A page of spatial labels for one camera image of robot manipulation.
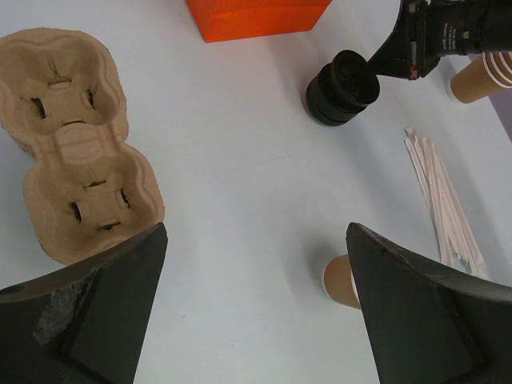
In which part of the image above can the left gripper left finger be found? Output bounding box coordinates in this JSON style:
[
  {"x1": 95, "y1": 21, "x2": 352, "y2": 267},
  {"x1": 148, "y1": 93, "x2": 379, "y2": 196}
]
[{"x1": 1, "y1": 223, "x2": 168, "y2": 383}]

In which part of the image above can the orange paper bag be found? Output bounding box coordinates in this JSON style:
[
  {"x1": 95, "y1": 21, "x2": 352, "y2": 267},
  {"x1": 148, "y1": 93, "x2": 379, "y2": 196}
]
[{"x1": 186, "y1": 0, "x2": 331, "y2": 43}]

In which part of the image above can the stack of black lids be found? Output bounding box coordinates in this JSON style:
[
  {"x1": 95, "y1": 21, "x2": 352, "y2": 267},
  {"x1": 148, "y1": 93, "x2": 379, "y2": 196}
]
[{"x1": 306, "y1": 50, "x2": 380, "y2": 126}]

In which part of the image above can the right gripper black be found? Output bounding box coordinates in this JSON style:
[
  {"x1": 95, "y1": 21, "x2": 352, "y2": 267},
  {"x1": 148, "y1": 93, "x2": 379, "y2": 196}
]
[{"x1": 365, "y1": 1, "x2": 511, "y2": 80}]

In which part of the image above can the single brown paper cup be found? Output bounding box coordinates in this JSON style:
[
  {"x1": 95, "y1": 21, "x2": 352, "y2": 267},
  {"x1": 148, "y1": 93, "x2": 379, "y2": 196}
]
[{"x1": 322, "y1": 254, "x2": 361, "y2": 310}]

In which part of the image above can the brown pulp cup carrier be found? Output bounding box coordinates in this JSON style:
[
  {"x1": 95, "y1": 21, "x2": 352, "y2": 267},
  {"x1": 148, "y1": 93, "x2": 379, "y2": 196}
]
[{"x1": 1, "y1": 28, "x2": 165, "y2": 265}]

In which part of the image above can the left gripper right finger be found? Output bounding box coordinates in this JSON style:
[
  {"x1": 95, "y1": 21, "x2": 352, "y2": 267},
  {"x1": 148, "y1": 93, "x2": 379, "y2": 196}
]
[{"x1": 346, "y1": 223, "x2": 511, "y2": 383}]

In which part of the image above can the bundle of wrapped straws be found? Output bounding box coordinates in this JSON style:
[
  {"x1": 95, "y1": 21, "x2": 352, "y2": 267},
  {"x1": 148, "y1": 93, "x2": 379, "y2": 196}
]
[{"x1": 404, "y1": 128, "x2": 488, "y2": 279}]

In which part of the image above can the stack of paper cups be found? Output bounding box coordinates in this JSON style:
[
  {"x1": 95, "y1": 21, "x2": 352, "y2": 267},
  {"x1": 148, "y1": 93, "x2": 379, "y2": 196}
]
[{"x1": 447, "y1": 52, "x2": 511, "y2": 105}]

